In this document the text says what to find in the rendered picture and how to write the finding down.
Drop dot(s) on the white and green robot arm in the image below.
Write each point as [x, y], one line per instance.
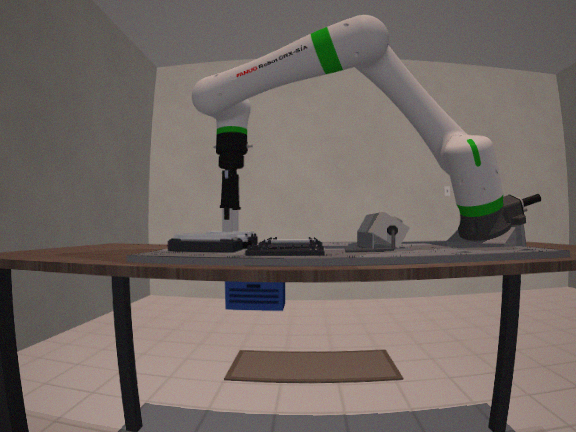
[470, 160]

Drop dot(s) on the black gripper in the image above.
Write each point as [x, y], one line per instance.
[232, 162]

